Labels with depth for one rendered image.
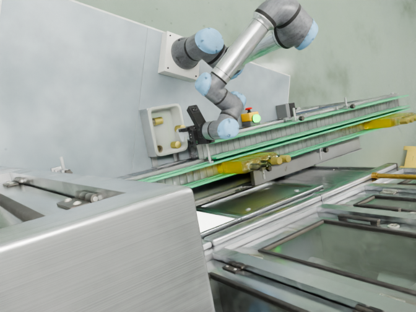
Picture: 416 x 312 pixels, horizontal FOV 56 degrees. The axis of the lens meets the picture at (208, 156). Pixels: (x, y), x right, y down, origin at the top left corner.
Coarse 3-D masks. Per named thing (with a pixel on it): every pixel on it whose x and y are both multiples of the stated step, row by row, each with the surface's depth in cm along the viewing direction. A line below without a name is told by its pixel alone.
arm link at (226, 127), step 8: (216, 120) 153; (224, 120) 147; (232, 120) 147; (208, 128) 153; (216, 128) 149; (224, 128) 145; (232, 128) 147; (216, 136) 151; (224, 136) 147; (232, 136) 147
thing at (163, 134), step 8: (176, 104) 183; (152, 112) 184; (160, 112) 186; (168, 112) 189; (176, 112) 186; (168, 120) 189; (176, 120) 187; (152, 128) 176; (160, 128) 186; (168, 128) 188; (152, 136) 176; (160, 136) 186; (168, 136) 188; (176, 136) 190; (160, 144) 186; (168, 144) 188; (184, 144) 186; (168, 152) 180
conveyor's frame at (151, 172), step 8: (384, 96) 278; (392, 96) 282; (344, 104) 266; (360, 104) 260; (312, 112) 238; (320, 112) 236; (328, 112) 241; (400, 112) 289; (272, 120) 228; (280, 120) 217; (240, 128) 208; (248, 128) 203; (256, 128) 206; (192, 160) 186; (200, 160) 186; (208, 160) 189; (152, 168) 182; (160, 168) 177; (168, 168) 176; (176, 168) 178; (120, 176) 174; (128, 176) 170; (136, 176) 167; (144, 176) 169
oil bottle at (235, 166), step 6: (222, 162) 187; (228, 162) 183; (234, 162) 180; (240, 162) 176; (246, 162) 175; (252, 162) 177; (222, 168) 188; (228, 168) 184; (234, 168) 181; (240, 168) 177; (246, 168) 175
